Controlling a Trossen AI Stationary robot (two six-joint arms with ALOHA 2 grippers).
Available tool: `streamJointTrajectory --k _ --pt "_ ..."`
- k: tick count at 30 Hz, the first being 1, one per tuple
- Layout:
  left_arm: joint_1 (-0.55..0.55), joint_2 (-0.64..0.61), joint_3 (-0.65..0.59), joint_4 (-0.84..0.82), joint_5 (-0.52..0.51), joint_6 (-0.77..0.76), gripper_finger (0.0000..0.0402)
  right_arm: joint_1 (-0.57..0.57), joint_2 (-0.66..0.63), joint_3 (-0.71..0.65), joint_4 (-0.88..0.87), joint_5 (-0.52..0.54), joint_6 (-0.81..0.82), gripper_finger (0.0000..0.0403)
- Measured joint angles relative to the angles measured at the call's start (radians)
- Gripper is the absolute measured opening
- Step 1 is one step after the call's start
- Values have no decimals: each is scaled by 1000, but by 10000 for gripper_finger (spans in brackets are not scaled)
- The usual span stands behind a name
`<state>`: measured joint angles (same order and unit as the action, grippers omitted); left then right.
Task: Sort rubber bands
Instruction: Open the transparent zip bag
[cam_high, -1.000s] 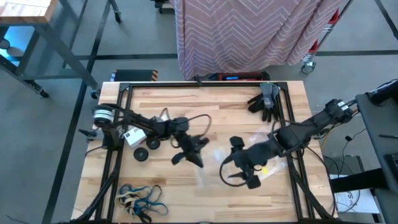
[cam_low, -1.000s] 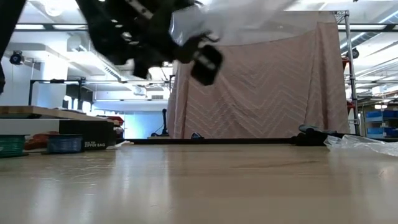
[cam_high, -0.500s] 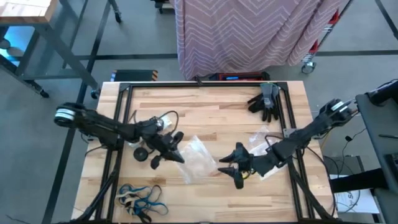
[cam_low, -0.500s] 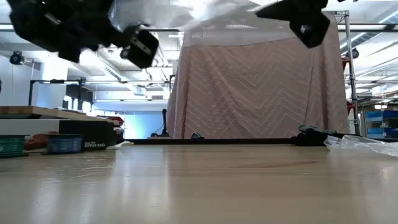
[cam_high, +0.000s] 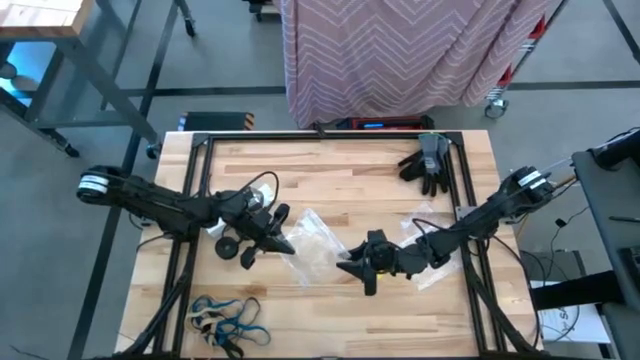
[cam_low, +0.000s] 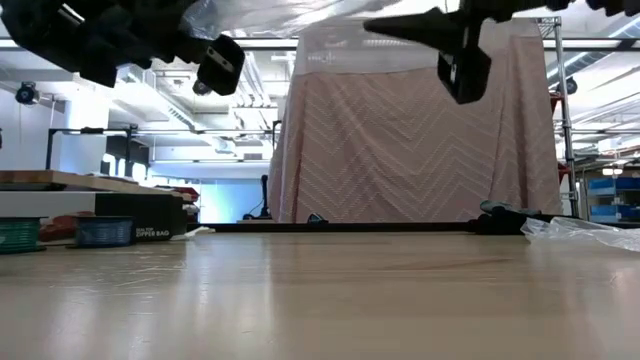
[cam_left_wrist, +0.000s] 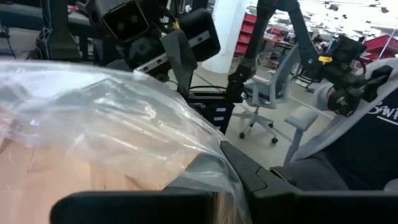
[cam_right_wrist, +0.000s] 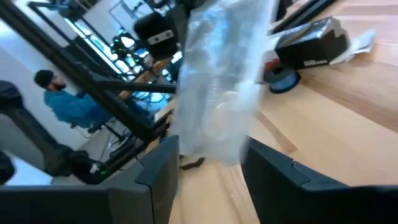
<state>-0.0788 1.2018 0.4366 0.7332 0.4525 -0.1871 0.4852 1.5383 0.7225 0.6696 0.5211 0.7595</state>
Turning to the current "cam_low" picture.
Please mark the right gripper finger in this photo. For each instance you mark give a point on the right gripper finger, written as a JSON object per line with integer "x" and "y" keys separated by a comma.
{"x": 430, "y": 27}

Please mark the clear zipper bag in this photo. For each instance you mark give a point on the clear zipper bag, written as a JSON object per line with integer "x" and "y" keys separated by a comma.
{"x": 192, "y": 232}
{"x": 260, "y": 15}

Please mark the black white zipper bag box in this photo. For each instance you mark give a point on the black white zipper bag box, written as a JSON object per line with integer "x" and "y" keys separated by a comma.
{"x": 150, "y": 215}

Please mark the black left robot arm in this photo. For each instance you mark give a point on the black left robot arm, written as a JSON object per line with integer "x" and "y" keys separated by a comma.
{"x": 25, "y": 20}

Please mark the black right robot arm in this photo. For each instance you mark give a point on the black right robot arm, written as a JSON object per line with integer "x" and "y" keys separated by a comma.
{"x": 615, "y": 5}

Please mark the black overhead rig bar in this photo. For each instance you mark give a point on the black overhead rig bar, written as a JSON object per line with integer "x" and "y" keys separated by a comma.
{"x": 270, "y": 44}

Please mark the grey-backed work glove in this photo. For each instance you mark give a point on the grey-backed work glove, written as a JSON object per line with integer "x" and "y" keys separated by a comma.
{"x": 505, "y": 206}

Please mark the black work glove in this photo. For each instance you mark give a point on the black work glove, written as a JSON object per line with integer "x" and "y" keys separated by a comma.
{"x": 500, "y": 225}

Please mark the red items on workbench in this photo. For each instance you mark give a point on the red items on workbench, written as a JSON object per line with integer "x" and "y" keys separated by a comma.
{"x": 180, "y": 191}

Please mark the grey storage shelf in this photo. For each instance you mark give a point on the grey storage shelf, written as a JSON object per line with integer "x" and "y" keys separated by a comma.
{"x": 582, "y": 200}

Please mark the blue storage bin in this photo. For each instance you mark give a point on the blue storage bin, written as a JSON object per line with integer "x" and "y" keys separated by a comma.
{"x": 612, "y": 186}
{"x": 612, "y": 212}

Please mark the crumpled clear plastic bag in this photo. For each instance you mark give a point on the crumpled clear plastic bag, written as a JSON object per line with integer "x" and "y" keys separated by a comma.
{"x": 575, "y": 231}

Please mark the black floor stand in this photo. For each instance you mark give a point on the black floor stand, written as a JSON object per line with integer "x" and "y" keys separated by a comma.
{"x": 264, "y": 197}

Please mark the black background rig frame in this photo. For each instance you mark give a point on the black background rig frame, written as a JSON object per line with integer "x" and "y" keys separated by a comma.
{"x": 90, "y": 131}

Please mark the black aluminium table frame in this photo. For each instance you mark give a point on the black aluminium table frame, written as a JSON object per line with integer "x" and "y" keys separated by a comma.
{"x": 375, "y": 227}

